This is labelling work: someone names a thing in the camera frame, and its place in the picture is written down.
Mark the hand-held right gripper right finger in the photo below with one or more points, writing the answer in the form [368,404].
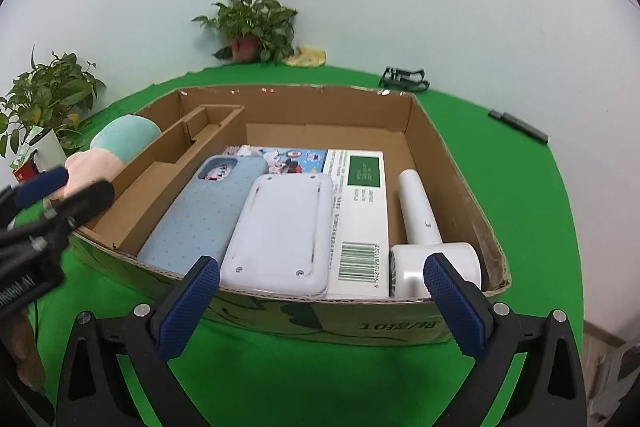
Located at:
[460,307]

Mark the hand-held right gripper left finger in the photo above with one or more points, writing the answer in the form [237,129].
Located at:
[192,302]

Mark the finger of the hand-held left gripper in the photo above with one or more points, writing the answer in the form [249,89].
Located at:
[40,187]
[85,204]

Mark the narrow cardboard tray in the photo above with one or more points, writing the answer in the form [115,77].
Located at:
[150,192]

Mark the pink and teal plush toy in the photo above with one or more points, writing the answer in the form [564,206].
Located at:
[125,132]

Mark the light blue phone case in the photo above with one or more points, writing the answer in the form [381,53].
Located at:
[200,217]

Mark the white hair dryer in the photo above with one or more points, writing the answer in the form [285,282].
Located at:
[420,212]

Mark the large cardboard box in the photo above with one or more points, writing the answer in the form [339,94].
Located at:
[300,317]

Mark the white device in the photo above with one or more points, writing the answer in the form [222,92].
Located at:
[280,232]

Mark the white and green medicine box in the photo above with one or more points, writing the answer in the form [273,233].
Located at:
[360,217]

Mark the colourful cartoon game box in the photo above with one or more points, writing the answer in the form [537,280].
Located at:
[295,159]

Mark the person's left hand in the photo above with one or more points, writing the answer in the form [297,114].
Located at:
[27,347]

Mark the green and white carton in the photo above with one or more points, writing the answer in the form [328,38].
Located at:
[22,152]

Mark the potted plant in white pot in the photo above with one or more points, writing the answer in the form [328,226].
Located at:
[45,92]

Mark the green table cloth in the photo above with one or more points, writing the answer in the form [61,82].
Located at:
[525,187]

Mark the black bar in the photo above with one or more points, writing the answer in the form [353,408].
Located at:
[520,126]

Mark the black bottle cage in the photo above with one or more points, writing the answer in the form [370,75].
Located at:
[405,79]

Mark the potted plant in pink pot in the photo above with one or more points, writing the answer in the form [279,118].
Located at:
[255,19]

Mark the yellow crumpled paper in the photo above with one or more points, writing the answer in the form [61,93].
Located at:
[306,57]

